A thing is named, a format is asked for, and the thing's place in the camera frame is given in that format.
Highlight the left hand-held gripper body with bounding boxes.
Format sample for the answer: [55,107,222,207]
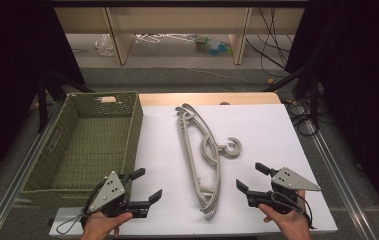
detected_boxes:
[80,170,151,220]

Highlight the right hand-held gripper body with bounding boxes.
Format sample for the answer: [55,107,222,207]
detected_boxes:
[246,166,322,215]

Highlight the green woven basket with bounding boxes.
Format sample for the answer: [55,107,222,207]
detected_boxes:
[21,91,144,210]

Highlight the person's left hand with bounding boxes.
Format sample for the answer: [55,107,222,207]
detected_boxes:
[80,211,134,240]

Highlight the person's right hand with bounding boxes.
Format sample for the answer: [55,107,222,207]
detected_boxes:
[258,189,313,240]

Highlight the white table mat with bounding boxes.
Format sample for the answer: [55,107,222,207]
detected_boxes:
[49,103,339,238]

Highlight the black tripod stand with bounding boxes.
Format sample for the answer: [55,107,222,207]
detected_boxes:
[36,70,95,135]
[261,62,322,130]

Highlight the colourful plastic toys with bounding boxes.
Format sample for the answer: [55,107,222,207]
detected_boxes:
[193,35,234,57]

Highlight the clear plastic bag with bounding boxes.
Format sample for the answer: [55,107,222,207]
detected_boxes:
[93,33,116,57]

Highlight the white hangers on floor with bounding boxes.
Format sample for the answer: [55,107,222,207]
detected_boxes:
[133,32,197,45]

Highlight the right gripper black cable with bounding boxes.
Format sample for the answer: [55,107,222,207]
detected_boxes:
[295,192,317,232]

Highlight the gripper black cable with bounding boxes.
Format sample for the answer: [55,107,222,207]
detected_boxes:
[295,192,317,232]
[55,213,85,235]

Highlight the metal floor rail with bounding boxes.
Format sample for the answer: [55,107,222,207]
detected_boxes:
[304,119,379,240]
[0,99,69,240]

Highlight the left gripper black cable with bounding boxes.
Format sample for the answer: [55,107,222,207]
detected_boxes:
[55,213,85,235]

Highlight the coiled black floor cables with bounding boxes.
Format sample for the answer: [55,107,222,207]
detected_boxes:
[284,97,320,137]

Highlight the thin pale floor cable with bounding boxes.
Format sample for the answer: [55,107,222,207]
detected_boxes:
[186,67,265,85]

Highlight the hanging black cables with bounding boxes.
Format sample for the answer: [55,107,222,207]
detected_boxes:
[244,7,295,72]

